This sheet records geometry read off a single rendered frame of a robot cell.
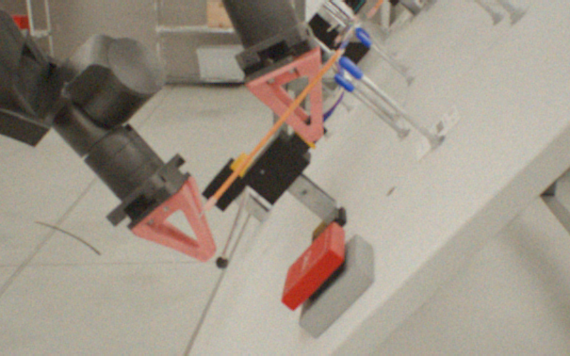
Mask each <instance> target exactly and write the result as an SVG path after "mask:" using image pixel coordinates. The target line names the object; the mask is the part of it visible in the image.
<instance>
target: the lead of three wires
mask: <svg viewBox="0 0 570 356"><path fill-rule="evenodd" d="M332 67H333V68H335V69H336V70H337V72H338V73H339V74H341V75H342V76H343V77H344V78H346V76H345V75H344V70H343V69H342V68H341V67H340V66H339V65H338V63H337V61H335V62H334V65H333V66H332ZM343 95H344V89H342V88H341V87H340V86H339V88H338V92H337V95H336V96H335V98H334V100H333V103H332V104H331V105H330V107H329V108H328V110H326V111H325V113H324V114H322V121H323V122H325V121H326V120H327V119H329V118H330V117H331V116H332V114H333V113H334V111H335V109H336V107H337V106H338V105H339V104H340V101H341V100H342V98H343Z"/></svg>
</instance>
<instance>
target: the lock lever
mask: <svg viewBox="0 0 570 356"><path fill-rule="evenodd" d="M250 192H251V188H250V187H249V186H246V190H245V193H244V197H242V200H241V202H240V205H239V207H238V211H237V214H236V219H235V221H234V224H233V227H232V230H231V233H230V235H229V238H228V241H227V244H226V247H225V249H224V251H222V252H221V253H220V256H221V258H222V259H228V258H229V256H228V252H229V250H230V248H231V245H232V242H233V239H234V237H235V234H236V228H237V225H238V223H239V221H240V218H241V215H242V212H244V209H245V206H246V203H247V200H248V198H249V195H250Z"/></svg>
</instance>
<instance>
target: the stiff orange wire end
mask: <svg viewBox="0 0 570 356"><path fill-rule="evenodd" d="M340 54H341V50H338V51H336V54H335V55H334V56H332V57H331V58H330V60H329V61H328V64H327V65H325V66H324V67H323V68H322V69H321V71H320V72H319V73H318V74H317V75H316V77H315V78H314V79H313V80H312V82H311V84H310V85H309V86H308V87H307V88H305V89H304V91H303V92H302V93H301V94H300V95H299V97H298V98H297V99H296V100H295V101H294V103H293V105H292V106H291V107H290V108H289V109H288V110H287V111H286V112H285V113H284V114H283V115H282V117H281V118H280V119H279V120H278V121H277V122H276V124H275V125H274V126H273V127H272V128H271V130H270V131H269V132H268V133H267V134H266V136H265V137H263V138H262V139H261V140H260V141H259V143H258V144H257V146H256V147H255V148H254V149H253V151H252V152H251V153H250V154H249V156H248V157H247V158H246V159H245V160H244V161H242V163H241V164H240V165H239V166H238V168H237V169H236V171H235V172H234V173H233V174H232V176H231V177H230V178H229V179H228V180H227V181H226V183H225V184H224V185H223V186H221V187H220V190H219V191H218V192H217V193H216V194H215V195H214V197H212V198H210V200H209V201H208V202H207V203H206V204H205V206H204V210H203V212H202V213H201V214H200V215H199V216H198V218H200V217H201V216H202V215H203V214H204V213H205V212H206V211H210V208H211V207H212V206H213V205H214V204H215V203H216V201H217V199H218V197H219V196H220V195H221V194H223V193H224V191H225V190H226V189H227V187H228V186H229V185H230V184H231V183H232V182H233V181H234V180H235V178H236V177H237V176H238V175H239V174H240V172H241V171H242V170H244V169H245V168H246V166H247V164H248V163H249V162H250V161H251V160H252V158H253V157H254V156H255V155H256V154H257V153H258V151H259V150H260V149H261V148H262V147H263V146H264V143H266V142H267V141H268V140H269V139H270V137H271V136H272V135H273V134H274V133H275V131H276V130H277V129H278V128H279V127H280V126H281V124H282V122H283V121H284V120H286V119H287V117H288V116H289V115H290V114H291V113H292V112H293V110H294V109H295V108H296V107H297V106H298V105H299V103H300V102H301V100H302V99H303V98H304V96H305V95H307V94H308V93H309V92H310V91H311V89H312V88H313V87H314V86H315V85H316V83H317V82H318V80H319V79H320V78H321V76H322V75H323V74H325V73H326V72H328V70H329V69H330V68H331V67H332V66H333V65H334V62H335V61H336V59H337V58H338V57H339V56H340Z"/></svg>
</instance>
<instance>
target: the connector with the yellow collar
mask: <svg viewBox="0 0 570 356"><path fill-rule="evenodd" d="M303 122H304V124H305V125H306V126H310V125H311V124H312V118H311V115H310V116H309V117H308V118H307V119H305V120H304V121H303ZM286 141H287V142H288V143H290V144H291V146H292V147H293V148H294V149H296V150H297V151H298V152H299V153H300V154H302V155H304V154H305V153H306V152H308V151H309V150H310V149H311V147H310V146H309V144H308V143H306V142H305V141H304V140H303V139H302V138H301V137H300V136H299V135H298V134H297V133H296V132H295V131H294V132H293V133H292V134H291V135H290V136H289V137H288V138H287V139H286Z"/></svg>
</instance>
